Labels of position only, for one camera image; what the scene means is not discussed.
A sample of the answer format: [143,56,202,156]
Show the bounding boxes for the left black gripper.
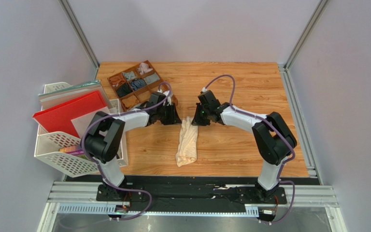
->
[157,102,182,125]

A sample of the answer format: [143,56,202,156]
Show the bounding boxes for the beige boxer shorts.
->
[175,116,198,167]

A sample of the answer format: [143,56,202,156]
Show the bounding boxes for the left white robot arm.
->
[81,91,182,189]

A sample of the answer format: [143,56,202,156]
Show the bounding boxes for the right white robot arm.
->
[192,90,297,191]

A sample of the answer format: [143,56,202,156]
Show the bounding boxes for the grey rolled cloth right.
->
[144,73,160,85]

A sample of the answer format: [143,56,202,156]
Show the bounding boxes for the grey rolled cloth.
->
[144,73,160,85]
[122,71,137,81]

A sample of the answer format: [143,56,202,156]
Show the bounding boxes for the orange rolled cloth lower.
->
[121,95,140,110]

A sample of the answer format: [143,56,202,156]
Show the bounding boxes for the orange rolled cloth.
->
[121,95,140,110]
[108,73,127,87]

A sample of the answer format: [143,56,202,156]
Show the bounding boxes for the brown compartment organizer box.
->
[107,60,170,111]

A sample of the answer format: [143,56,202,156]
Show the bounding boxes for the striped blue rolled cloth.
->
[129,78,147,91]

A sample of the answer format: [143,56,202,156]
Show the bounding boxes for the black rolled cloth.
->
[115,83,133,98]

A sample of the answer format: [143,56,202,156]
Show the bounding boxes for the pink rolled cloth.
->
[137,62,153,75]

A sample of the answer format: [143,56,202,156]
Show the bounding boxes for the grey rolled cloth top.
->
[122,71,137,81]

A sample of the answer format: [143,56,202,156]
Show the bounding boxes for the orange rolled cloth top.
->
[108,73,127,87]

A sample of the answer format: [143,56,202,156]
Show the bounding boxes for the translucent white folder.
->
[71,107,110,136]

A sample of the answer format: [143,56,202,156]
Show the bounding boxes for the purple book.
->
[59,145,86,159]

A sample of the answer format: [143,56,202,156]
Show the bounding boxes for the red folder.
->
[32,90,107,137]

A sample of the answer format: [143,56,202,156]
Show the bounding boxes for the white file rack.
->
[34,82,128,177]

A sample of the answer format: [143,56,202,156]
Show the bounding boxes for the grey folder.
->
[38,79,113,109]

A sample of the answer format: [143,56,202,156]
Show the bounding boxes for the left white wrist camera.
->
[158,90,174,106]

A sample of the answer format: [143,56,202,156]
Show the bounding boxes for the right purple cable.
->
[202,74,297,194]

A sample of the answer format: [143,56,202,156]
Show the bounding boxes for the purple cable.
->
[202,74,297,194]
[80,81,172,194]

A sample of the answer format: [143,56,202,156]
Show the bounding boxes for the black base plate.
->
[96,175,288,209]

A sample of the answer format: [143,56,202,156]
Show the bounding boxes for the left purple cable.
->
[80,81,172,194]

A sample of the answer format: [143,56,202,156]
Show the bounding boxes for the white slotted cable duct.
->
[57,203,259,218]

